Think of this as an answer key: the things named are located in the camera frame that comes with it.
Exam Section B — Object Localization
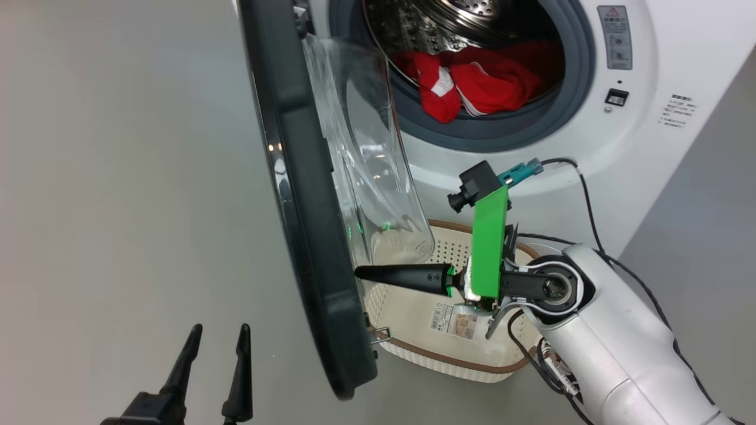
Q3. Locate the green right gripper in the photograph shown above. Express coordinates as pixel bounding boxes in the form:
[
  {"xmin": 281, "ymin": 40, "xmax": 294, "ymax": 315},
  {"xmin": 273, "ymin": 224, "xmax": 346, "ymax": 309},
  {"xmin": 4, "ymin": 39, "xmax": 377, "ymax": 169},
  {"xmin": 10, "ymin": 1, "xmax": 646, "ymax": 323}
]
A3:
[{"xmin": 354, "ymin": 185, "xmax": 519, "ymax": 313}]

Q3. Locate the dark round washer door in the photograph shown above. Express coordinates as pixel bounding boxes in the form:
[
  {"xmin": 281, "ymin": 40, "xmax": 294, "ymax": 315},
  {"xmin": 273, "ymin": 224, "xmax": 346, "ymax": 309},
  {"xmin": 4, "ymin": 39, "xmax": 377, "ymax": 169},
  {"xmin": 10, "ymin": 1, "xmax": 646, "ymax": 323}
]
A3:
[{"xmin": 236, "ymin": 0, "xmax": 436, "ymax": 401}]

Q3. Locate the grey warning sticker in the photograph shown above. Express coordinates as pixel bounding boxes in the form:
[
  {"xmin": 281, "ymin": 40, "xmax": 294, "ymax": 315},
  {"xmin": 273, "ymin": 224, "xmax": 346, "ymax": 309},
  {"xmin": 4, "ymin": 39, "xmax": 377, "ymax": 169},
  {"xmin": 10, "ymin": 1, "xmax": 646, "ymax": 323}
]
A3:
[{"xmin": 598, "ymin": 5, "xmax": 634, "ymax": 70}]

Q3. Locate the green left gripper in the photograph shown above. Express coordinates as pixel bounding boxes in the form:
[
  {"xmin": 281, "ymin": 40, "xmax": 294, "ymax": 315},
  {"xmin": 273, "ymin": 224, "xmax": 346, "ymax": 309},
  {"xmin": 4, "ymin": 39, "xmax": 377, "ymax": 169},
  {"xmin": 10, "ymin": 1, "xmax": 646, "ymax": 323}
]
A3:
[{"xmin": 100, "ymin": 323, "xmax": 254, "ymax": 425}]

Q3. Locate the red garment with white trim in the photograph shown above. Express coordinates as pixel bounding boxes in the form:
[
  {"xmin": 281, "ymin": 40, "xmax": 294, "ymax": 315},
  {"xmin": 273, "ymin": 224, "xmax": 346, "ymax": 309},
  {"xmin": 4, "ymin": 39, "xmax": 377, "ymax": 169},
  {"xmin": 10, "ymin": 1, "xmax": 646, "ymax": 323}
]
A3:
[{"xmin": 391, "ymin": 42, "xmax": 562, "ymax": 123}]

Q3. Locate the cream perforated laundry basket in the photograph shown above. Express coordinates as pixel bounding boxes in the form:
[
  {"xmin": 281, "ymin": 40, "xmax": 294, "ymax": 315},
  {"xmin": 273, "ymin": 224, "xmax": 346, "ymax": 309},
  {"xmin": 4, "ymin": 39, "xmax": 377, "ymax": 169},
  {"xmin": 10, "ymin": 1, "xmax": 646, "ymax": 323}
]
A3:
[{"xmin": 361, "ymin": 220, "xmax": 547, "ymax": 384}]

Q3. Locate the paper basket label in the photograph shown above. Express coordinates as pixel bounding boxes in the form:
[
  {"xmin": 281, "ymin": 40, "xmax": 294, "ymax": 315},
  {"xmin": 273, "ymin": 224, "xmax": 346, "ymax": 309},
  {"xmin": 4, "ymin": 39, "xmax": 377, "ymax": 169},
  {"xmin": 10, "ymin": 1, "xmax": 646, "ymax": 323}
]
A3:
[{"xmin": 429, "ymin": 302, "xmax": 478, "ymax": 340}]

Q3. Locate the perforated steel washer drum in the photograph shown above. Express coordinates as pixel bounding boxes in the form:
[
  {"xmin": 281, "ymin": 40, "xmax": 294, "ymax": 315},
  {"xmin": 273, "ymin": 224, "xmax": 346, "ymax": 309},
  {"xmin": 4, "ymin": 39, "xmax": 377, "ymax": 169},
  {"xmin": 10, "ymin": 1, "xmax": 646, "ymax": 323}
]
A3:
[{"xmin": 363, "ymin": 0, "xmax": 562, "ymax": 63}]

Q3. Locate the teal cable connector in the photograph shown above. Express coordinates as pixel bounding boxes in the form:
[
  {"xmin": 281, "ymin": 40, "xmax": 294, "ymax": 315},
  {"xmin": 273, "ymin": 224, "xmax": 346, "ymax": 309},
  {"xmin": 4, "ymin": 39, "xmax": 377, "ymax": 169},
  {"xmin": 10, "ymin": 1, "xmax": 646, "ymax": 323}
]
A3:
[{"xmin": 498, "ymin": 158, "xmax": 544, "ymax": 188}]

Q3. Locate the white front-load washing machine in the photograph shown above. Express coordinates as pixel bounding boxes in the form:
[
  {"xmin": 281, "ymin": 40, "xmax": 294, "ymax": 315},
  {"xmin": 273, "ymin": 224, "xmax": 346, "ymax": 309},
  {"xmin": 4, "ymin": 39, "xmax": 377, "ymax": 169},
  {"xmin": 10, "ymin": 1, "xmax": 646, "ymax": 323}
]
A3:
[{"xmin": 294, "ymin": 0, "xmax": 756, "ymax": 260}]

